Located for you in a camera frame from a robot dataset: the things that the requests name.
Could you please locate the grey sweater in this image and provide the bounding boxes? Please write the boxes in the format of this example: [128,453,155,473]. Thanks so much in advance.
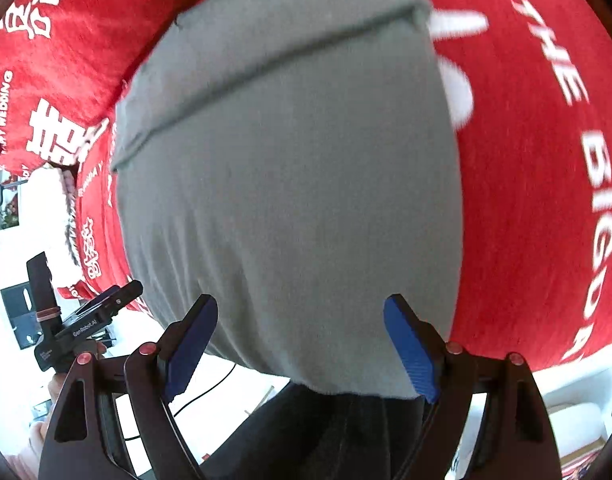
[108,0,464,401]

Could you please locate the white fringed cloth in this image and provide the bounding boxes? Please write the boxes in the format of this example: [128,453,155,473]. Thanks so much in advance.
[33,165,84,268]

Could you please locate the black box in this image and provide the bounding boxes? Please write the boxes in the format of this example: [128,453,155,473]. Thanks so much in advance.
[0,284,39,350]

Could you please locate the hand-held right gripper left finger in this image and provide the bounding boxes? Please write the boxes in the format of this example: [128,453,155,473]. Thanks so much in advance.
[38,295,218,480]

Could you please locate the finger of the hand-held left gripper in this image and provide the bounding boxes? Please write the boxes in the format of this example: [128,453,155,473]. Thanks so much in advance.
[78,286,122,318]
[108,281,144,317]

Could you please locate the person's left forearm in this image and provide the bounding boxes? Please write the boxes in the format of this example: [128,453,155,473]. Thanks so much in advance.
[8,412,54,473]

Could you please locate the person's dark pants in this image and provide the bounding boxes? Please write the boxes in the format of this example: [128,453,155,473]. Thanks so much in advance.
[201,382,429,480]

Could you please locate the white box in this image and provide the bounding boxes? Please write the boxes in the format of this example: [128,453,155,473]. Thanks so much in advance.
[543,390,612,463]

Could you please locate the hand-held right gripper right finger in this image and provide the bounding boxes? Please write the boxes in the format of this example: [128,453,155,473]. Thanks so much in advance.
[384,294,562,480]

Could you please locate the person's left hand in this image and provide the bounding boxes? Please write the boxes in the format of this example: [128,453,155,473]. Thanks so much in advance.
[47,342,107,413]

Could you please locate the black cable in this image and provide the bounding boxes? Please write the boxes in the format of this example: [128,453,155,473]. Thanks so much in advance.
[121,362,237,441]

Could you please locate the red printed blanket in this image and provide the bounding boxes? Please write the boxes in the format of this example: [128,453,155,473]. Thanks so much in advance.
[0,0,612,373]

